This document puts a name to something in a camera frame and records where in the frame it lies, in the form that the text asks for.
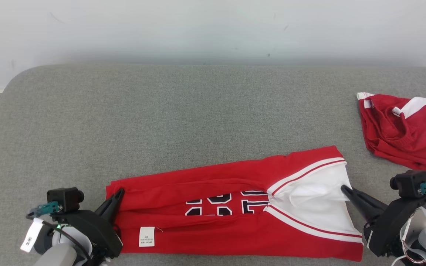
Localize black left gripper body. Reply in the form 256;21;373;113
55;209;124;260

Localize red jersey with white sleeves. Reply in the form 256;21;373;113
105;145;364;262

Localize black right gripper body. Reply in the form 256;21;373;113
363;197;426;258

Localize red shorts with white stripes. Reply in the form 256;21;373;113
356;92;426;174

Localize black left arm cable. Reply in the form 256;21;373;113
52;225;92;261

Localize red white twisted wire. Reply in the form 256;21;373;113
390;227;426;266

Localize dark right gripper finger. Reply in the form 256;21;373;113
352;188;389;215
340;184;375;226

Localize teal left camera plug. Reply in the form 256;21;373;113
26;201;60;218

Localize white cable tag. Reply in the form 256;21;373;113
20;218;44;253

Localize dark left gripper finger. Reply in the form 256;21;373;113
94;188;125;225

